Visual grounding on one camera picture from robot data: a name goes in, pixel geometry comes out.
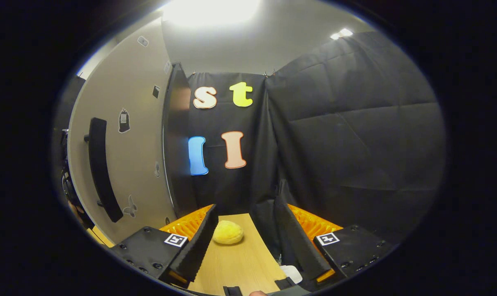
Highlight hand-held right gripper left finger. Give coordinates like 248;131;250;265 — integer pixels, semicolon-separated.
109;204;219;288

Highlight large ceiling light panel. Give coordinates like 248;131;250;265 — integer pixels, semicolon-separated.
162;0;261;25

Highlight black backdrop cloth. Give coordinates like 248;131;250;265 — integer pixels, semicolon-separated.
51;31;447;268

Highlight yellow fluffy sponge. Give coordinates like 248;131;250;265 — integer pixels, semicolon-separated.
212;220;244;245

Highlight grey cabinet door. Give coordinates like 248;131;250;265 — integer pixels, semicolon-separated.
67;16;179;244

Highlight small white object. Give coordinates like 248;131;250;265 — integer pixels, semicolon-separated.
280;265;303;284

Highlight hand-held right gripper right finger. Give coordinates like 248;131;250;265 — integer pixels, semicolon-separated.
273;195;397;284

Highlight black door handle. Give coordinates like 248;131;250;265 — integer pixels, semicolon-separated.
83;117;124;223

